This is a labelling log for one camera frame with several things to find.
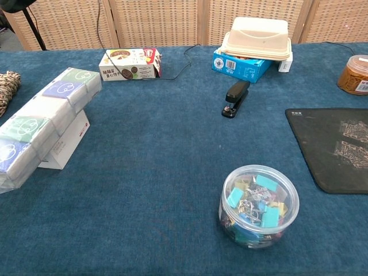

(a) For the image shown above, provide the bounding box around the black usb stick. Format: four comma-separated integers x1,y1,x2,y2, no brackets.
221,80,251,118

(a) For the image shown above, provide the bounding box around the beige plastic lunch box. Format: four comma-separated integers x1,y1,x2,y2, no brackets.
220,16,293,61

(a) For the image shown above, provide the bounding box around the white cardboard box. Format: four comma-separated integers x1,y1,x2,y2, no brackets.
37,110,91,170

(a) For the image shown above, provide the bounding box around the black USB cable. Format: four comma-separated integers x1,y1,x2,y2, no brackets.
321,41,358,56

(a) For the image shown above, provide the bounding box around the wrapped tissue pack bundle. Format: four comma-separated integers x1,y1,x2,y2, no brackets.
0,67,103,195

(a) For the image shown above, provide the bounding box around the chocolate pie snack box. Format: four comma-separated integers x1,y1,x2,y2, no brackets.
98,48,163,82

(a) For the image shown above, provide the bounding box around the black tripod stand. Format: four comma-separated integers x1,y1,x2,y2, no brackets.
21,7,47,51

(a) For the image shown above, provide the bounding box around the white power adapter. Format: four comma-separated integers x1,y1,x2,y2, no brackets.
277,51,294,74

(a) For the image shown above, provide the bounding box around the braided rope bundle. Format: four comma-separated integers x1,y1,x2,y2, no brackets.
0,71,22,118

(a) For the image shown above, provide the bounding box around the brown rubber band jar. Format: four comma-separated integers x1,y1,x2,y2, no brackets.
336,54,368,95

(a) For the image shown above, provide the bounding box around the black printed mouse pad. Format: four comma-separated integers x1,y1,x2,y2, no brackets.
285,108,368,195

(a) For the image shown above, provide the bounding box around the blue cardboard box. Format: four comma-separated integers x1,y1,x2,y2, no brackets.
212,48,273,84

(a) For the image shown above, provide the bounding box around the woven folding screen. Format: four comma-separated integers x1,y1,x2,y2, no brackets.
0,0,368,52

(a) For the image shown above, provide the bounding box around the blue tablecloth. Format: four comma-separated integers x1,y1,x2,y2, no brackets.
0,43,368,276

